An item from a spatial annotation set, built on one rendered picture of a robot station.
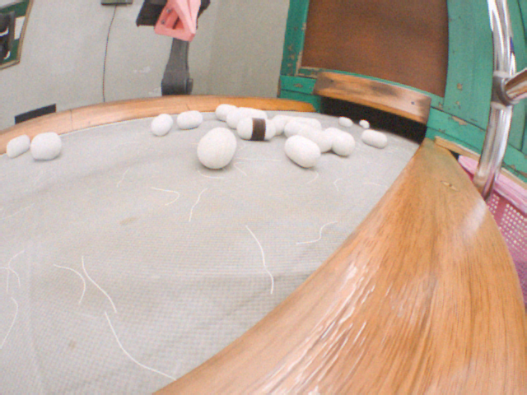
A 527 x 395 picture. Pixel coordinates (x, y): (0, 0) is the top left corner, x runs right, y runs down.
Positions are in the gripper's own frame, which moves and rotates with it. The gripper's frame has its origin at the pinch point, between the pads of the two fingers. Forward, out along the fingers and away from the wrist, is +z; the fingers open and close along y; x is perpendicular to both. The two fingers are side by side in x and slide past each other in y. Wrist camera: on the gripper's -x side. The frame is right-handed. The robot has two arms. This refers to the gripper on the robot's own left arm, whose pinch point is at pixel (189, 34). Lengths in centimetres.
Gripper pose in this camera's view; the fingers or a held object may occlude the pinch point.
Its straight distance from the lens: 31.4
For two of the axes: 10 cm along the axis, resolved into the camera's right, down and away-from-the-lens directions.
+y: 6.6, -2.7, 7.0
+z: 4.9, 8.6, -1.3
